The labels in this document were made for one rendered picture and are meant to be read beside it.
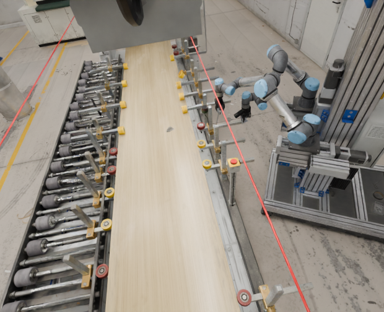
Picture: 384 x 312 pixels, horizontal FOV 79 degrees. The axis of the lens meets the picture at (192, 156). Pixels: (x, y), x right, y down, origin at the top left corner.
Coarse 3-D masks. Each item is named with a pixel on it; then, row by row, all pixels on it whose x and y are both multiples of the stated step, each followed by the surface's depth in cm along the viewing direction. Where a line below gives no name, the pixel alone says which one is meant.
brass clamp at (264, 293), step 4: (260, 288) 135; (268, 288) 134; (260, 292) 136; (264, 292) 133; (268, 292) 133; (264, 296) 132; (264, 300) 131; (264, 304) 130; (268, 308) 128; (272, 308) 128
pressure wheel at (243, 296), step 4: (240, 292) 129; (244, 292) 129; (248, 292) 129; (240, 296) 128; (244, 296) 127; (248, 296) 127; (240, 300) 126; (244, 300) 127; (248, 300) 126; (240, 304) 126; (244, 304) 125; (248, 304) 125
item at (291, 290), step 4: (300, 284) 135; (304, 284) 135; (308, 284) 135; (312, 284) 134; (284, 288) 134; (288, 288) 134; (292, 288) 134; (296, 288) 134; (300, 288) 134; (304, 288) 133; (308, 288) 133; (312, 288) 135; (284, 292) 133; (288, 292) 133; (292, 292) 133; (252, 296) 134; (256, 296) 133; (260, 296) 133; (252, 300) 132; (256, 300) 133
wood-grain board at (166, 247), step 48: (144, 48) 369; (144, 96) 275; (144, 144) 219; (192, 144) 212; (144, 192) 182; (192, 192) 178; (144, 240) 156; (192, 240) 152; (144, 288) 136; (192, 288) 133
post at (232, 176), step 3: (231, 174) 159; (234, 174) 158; (231, 177) 161; (234, 177) 162; (231, 180) 164; (234, 180) 164; (231, 183) 167; (234, 183) 167; (231, 186) 170; (234, 186) 170; (231, 189) 173; (234, 189) 173; (231, 192) 175; (234, 192) 176; (231, 195) 178; (234, 195) 179; (231, 198) 182; (234, 198) 182; (231, 201) 185; (234, 201) 186; (231, 204) 188; (234, 204) 188
